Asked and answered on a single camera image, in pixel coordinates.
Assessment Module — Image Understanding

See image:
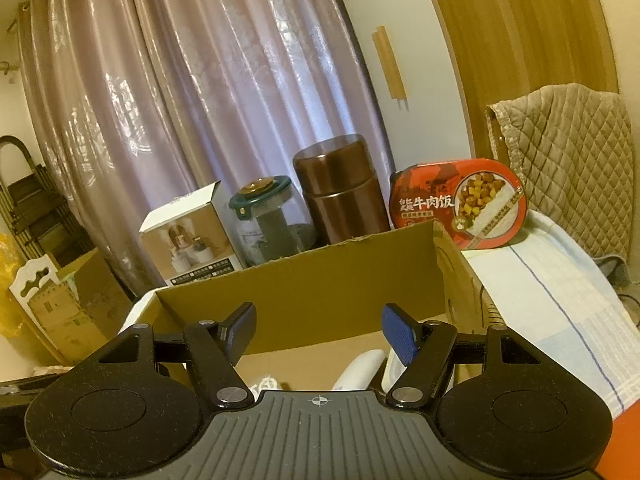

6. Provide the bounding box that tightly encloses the dark wooden rack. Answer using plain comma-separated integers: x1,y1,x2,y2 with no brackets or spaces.
0,135,96,271

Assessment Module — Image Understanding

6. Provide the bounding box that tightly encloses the white oblong case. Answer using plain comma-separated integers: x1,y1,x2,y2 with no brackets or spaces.
332,349,387,392

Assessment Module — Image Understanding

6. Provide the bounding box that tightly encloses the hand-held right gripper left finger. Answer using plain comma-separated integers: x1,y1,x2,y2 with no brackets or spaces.
97,301,258,409

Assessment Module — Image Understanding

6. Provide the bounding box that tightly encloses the white scalloped board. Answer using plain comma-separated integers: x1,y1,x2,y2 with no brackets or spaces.
9,254,61,306

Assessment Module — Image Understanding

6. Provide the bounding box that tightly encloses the black cable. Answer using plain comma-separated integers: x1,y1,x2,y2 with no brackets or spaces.
612,287,640,313

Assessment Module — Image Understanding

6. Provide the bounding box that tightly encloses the white power adapter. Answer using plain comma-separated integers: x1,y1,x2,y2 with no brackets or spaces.
382,352,408,393

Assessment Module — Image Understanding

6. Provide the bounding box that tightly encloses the yellow plastic bag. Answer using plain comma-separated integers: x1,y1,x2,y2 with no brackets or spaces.
0,232,26,346

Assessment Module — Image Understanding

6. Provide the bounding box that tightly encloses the beige quilted chair cover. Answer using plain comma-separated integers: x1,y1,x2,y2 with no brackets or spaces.
485,82,640,286

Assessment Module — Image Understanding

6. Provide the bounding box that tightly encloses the wooden door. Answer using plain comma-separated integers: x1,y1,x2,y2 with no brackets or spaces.
417,0,621,161

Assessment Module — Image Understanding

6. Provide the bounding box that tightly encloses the wooden wall hanging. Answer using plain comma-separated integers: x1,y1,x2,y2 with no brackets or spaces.
371,26,408,111

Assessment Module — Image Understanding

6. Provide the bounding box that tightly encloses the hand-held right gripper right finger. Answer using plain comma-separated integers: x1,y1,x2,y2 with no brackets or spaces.
381,304,538,409

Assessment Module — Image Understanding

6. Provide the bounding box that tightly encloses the mauve curtain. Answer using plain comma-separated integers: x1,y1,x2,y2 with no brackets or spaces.
17,0,396,301

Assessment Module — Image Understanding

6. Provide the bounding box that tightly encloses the large printed cardboard carton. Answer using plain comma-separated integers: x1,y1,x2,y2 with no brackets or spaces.
30,247,133,366

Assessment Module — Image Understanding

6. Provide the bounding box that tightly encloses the glass jar with green lid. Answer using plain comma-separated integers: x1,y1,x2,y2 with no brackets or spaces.
228,176,317,267

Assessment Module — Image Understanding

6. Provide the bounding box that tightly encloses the cardboard box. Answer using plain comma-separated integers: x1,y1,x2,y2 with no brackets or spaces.
120,221,496,396

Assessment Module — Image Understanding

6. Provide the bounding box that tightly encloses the brown metal thermos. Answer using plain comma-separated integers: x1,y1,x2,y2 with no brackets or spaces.
292,134,392,246

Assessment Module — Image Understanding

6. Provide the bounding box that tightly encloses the white product box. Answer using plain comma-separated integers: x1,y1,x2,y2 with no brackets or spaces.
139,181,246,288

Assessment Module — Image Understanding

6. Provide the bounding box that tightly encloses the red instant meal bowl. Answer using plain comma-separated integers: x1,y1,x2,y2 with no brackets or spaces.
389,157,529,251

